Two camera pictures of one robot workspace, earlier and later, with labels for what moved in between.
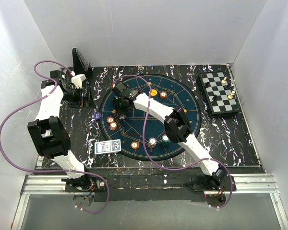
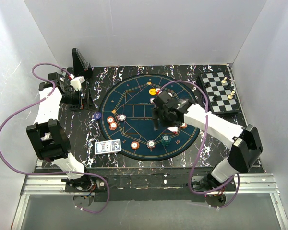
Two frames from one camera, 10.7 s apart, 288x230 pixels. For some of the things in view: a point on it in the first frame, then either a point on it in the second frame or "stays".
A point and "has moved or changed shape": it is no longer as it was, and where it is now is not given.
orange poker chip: [110, 119] stays
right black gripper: [119, 111] to [156, 113]
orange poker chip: [113, 126] stays
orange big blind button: [154, 92] stays
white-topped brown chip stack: [152, 142] has moved or changed shape
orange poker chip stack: [135, 144] stays
